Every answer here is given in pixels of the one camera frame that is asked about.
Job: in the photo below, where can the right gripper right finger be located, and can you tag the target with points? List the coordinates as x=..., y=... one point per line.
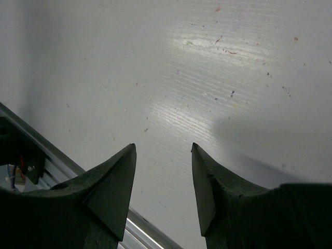
x=235, y=213

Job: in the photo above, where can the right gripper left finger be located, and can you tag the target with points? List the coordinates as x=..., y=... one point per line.
x=88, y=211

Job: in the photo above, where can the aluminium table frame rail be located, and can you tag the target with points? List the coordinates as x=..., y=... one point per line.
x=139, y=233

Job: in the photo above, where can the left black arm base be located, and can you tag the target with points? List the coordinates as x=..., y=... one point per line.
x=17, y=149

